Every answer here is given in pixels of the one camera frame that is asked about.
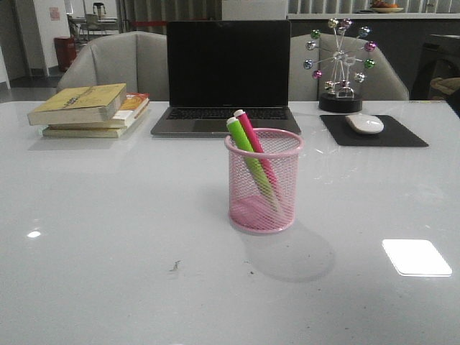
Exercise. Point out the grey armchair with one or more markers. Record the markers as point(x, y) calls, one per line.
point(138, 59)
point(372, 76)

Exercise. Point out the orange white middle book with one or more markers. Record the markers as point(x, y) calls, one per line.
point(134, 105)

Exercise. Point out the pink mesh pen holder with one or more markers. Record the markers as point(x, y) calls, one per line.
point(253, 205)

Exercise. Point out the white computer mouse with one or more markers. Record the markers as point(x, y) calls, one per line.
point(364, 123)

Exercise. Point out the pink highlighter pen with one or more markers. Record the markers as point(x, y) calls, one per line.
point(241, 115)

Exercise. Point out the grey right armchair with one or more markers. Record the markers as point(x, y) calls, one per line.
point(372, 76)

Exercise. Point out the red bin in background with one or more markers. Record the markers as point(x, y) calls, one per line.
point(65, 51)

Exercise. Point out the yellow top book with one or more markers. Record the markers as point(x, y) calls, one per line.
point(80, 105)

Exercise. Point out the pale bottom book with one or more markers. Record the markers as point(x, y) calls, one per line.
point(93, 132)

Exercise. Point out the grey left armchair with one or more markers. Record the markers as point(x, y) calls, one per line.
point(138, 59)

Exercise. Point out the grey laptop black screen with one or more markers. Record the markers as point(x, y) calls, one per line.
point(216, 67)

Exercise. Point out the ferris wheel desk ornament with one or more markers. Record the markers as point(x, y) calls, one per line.
point(339, 95)

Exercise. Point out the black mouse pad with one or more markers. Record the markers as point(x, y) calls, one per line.
point(394, 133)

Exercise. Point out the fruit bowl on counter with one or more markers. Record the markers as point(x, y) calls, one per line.
point(383, 7)

